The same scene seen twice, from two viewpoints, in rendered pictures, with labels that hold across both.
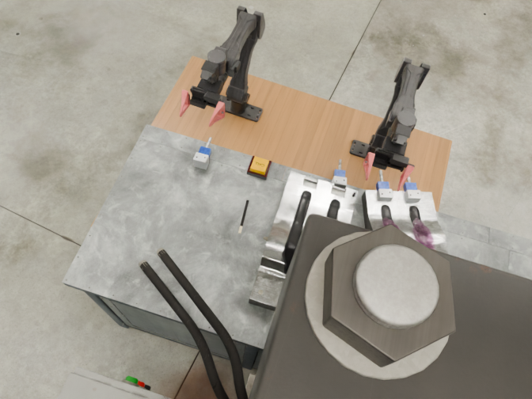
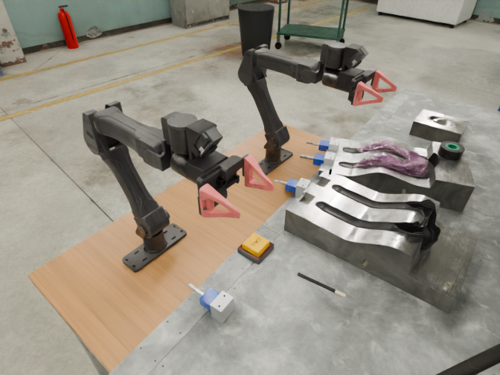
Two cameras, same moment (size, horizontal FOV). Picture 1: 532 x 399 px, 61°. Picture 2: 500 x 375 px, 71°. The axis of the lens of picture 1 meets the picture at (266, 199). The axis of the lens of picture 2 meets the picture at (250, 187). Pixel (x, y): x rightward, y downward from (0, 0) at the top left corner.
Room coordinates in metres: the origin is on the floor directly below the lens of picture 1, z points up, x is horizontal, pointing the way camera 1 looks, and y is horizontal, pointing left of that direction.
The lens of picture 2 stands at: (0.61, 0.68, 1.61)
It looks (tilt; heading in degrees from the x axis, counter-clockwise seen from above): 39 degrees down; 298
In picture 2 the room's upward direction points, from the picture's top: straight up
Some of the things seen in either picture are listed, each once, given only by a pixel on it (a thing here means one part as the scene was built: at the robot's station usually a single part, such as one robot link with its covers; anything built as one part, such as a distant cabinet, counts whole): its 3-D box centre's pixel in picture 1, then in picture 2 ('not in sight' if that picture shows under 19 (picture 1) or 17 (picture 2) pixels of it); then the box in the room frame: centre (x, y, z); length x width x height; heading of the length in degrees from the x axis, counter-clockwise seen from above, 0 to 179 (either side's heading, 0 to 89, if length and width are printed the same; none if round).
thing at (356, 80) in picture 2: (391, 153); (351, 83); (0.82, -0.36, 1.20); 0.10 x 0.07 x 0.07; 78
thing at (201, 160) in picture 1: (205, 151); (207, 297); (0.95, 0.27, 0.83); 0.13 x 0.05 x 0.05; 172
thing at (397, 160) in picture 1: (397, 176); (379, 85); (0.74, -0.38, 1.20); 0.09 x 0.07 x 0.07; 168
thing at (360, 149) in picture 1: (377, 149); (273, 153); (1.08, -0.41, 0.84); 0.20 x 0.07 x 0.08; 78
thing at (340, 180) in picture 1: (339, 173); (290, 184); (0.95, -0.27, 0.83); 0.13 x 0.05 x 0.05; 1
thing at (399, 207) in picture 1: (408, 252); (390, 164); (0.65, -0.53, 0.86); 0.50 x 0.26 x 0.11; 8
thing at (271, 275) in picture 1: (306, 242); (379, 225); (0.62, -0.16, 0.87); 0.50 x 0.26 x 0.14; 171
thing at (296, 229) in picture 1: (312, 233); (379, 208); (0.63, -0.18, 0.92); 0.35 x 0.16 x 0.09; 171
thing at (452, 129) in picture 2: not in sight; (438, 127); (0.51, -0.96, 0.84); 0.20 x 0.15 x 0.07; 171
